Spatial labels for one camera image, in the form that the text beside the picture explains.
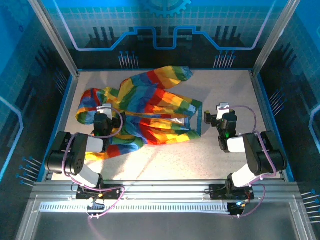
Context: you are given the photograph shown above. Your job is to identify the rainbow striped zip jacket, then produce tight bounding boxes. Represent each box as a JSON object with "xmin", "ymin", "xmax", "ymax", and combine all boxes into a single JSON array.
[{"xmin": 75, "ymin": 65, "xmax": 203, "ymax": 161}]

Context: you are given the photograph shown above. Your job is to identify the small black electronics board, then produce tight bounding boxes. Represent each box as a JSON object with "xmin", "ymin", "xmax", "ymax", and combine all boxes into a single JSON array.
[{"xmin": 228, "ymin": 199, "xmax": 248, "ymax": 217}]

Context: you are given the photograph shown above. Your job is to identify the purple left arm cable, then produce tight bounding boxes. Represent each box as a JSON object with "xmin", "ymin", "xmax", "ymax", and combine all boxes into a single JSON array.
[{"xmin": 63, "ymin": 106, "xmax": 126, "ymax": 221}]

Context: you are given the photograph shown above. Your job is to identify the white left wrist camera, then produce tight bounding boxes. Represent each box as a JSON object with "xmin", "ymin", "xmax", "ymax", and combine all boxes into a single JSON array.
[{"xmin": 96, "ymin": 103, "xmax": 113, "ymax": 120}]

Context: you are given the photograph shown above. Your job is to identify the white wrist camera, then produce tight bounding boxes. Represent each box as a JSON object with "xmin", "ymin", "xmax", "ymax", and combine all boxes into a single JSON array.
[
  {"xmin": 96, "ymin": 103, "xmax": 113, "ymax": 120},
  {"xmin": 216, "ymin": 101, "xmax": 230, "ymax": 120}
]

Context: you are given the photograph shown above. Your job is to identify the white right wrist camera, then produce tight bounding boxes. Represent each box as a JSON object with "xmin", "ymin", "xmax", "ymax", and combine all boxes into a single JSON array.
[{"xmin": 216, "ymin": 101, "xmax": 230, "ymax": 120}]

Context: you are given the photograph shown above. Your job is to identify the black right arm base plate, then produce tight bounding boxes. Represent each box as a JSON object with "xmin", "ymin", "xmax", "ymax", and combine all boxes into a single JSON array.
[{"xmin": 209, "ymin": 183, "xmax": 255, "ymax": 201}]

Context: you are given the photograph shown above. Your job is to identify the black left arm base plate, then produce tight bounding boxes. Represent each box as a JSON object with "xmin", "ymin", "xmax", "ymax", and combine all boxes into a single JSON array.
[{"xmin": 76, "ymin": 184, "xmax": 125, "ymax": 201}]

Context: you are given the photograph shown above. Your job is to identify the aluminium frame cross rail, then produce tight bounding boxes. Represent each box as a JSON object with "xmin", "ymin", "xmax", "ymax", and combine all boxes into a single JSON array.
[{"xmin": 32, "ymin": 180, "xmax": 301, "ymax": 201}]

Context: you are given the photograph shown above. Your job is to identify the white slotted cable duct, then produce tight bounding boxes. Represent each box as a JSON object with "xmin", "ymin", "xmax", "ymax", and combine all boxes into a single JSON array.
[{"xmin": 39, "ymin": 202, "xmax": 231, "ymax": 214}]

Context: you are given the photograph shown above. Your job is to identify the aluminium frame post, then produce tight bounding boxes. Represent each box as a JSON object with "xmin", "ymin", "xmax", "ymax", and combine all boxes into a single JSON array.
[
  {"xmin": 27, "ymin": 0, "xmax": 81, "ymax": 77},
  {"xmin": 251, "ymin": 0, "xmax": 302, "ymax": 77}
]

